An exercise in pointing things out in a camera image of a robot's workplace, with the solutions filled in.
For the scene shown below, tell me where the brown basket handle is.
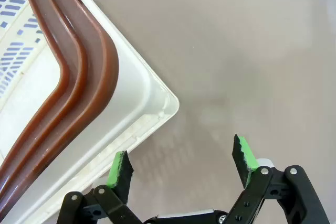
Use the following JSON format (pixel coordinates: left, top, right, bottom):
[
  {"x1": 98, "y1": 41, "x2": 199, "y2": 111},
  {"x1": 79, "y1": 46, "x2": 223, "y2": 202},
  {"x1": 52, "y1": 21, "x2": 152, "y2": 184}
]
[{"x1": 0, "y1": 0, "x2": 120, "y2": 206}]

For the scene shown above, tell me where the cream folding shopping basket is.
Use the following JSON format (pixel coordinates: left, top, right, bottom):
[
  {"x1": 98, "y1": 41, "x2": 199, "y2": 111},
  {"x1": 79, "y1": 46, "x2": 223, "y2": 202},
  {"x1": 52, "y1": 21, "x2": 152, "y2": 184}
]
[{"x1": 0, "y1": 0, "x2": 180, "y2": 224}]

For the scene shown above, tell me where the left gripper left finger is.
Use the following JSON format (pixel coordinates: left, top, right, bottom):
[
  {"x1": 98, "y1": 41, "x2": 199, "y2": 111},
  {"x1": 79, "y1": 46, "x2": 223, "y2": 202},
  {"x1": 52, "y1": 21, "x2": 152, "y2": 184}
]
[{"x1": 60, "y1": 150, "x2": 146, "y2": 224}]

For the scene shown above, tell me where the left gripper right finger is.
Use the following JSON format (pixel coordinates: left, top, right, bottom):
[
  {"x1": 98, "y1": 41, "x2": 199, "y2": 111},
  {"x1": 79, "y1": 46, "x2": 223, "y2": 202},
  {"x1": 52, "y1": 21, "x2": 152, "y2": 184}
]
[{"x1": 225, "y1": 134, "x2": 330, "y2": 224}]

